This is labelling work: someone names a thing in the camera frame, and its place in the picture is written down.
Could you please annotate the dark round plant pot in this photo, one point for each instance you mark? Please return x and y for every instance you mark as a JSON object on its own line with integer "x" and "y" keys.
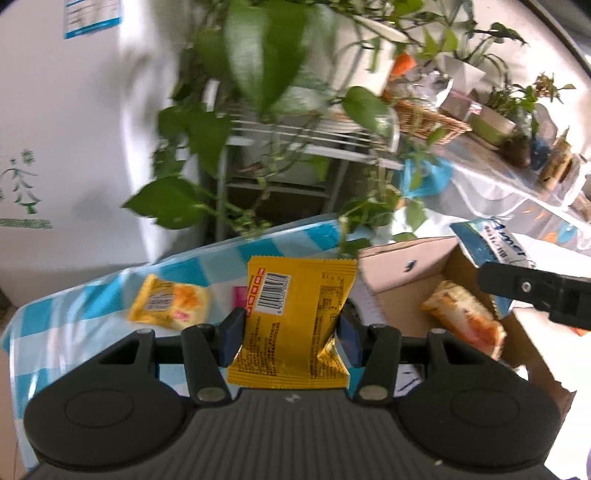
{"x": 517, "y": 150}

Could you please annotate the blue plastic bag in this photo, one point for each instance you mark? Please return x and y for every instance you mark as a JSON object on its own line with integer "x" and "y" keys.
{"x": 427, "y": 175}

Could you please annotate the white paper-wrapped pot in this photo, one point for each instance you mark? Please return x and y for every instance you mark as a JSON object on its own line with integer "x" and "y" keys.
{"x": 461, "y": 76}

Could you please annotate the large orange bread packet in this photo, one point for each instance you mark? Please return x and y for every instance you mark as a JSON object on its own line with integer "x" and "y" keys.
{"x": 466, "y": 318}

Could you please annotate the white tree-print appliance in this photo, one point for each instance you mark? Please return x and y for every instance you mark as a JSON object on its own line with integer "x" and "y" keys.
{"x": 92, "y": 138}

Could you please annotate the trailing green pothos plant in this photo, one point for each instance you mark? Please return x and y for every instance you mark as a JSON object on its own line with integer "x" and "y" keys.
{"x": 263, "y": 50}

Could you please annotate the metal plant rack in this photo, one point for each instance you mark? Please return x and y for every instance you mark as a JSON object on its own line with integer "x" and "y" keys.
{"x": 318, "y": 147}

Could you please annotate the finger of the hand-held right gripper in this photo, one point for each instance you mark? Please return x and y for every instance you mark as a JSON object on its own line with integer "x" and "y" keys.
{"x": 508, "y": 284}

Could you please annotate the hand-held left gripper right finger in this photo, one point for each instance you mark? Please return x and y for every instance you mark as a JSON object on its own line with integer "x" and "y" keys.
{"x": 348, "y": 339}

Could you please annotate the yellow snack packet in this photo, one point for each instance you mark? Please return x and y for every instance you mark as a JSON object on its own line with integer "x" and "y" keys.
{"x": 286, "y": 332}

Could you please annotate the light blue snack packet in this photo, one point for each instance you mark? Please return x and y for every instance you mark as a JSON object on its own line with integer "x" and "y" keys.
{"x": 489, "y": 244}

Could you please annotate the reddish leafy plant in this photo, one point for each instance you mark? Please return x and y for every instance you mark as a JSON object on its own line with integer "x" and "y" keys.
{"x": 549, "y": 85}

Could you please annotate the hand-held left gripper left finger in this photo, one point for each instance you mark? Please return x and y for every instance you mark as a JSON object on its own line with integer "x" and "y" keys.
{"x": 233, "y": 337}

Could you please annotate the green plant pot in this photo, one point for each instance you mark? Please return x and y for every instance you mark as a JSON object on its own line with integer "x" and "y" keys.
{"x": 491, "y": 124}

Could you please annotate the pink snack packet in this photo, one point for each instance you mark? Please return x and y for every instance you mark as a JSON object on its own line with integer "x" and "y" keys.
{"x": 239, "y": 295}

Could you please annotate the white plastic table cover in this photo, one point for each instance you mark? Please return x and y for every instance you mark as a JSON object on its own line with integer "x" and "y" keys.
{"x": 498, "y": 194}

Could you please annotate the blue checked tablecloth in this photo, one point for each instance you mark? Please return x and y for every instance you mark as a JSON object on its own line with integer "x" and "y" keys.
{"x": 92, "y": 295}

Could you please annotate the white plant pot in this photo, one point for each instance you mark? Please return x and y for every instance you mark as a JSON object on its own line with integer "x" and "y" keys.
{"x": 355, "y": 50}

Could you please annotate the wicker basket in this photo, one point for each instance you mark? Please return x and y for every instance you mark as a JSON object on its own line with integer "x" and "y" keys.
{"x": 429, "y": 122}

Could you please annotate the small green potted plant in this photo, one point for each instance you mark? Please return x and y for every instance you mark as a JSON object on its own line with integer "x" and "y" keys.
{"x": 508, "y": 99}

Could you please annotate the small yellow cake packet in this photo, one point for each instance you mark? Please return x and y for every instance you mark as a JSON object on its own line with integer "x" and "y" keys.
{"x": 184, "y": 300}

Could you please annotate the cardboard box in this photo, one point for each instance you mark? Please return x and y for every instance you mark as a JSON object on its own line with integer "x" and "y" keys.
{"x": 401, "y": 295}

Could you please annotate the brown bottle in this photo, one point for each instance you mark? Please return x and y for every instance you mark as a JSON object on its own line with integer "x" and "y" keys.
{"x": 558, "y": 159}

